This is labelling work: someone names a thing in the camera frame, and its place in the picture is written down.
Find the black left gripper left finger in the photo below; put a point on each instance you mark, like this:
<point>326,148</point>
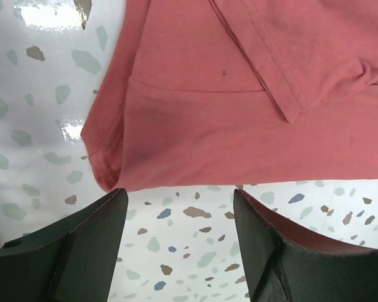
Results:
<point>72,259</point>

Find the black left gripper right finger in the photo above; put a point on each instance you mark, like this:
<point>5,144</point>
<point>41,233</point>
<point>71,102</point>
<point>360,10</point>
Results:
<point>284,261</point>

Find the dusty red t-shirt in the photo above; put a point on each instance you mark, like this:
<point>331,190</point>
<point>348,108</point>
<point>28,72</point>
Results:
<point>238,92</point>

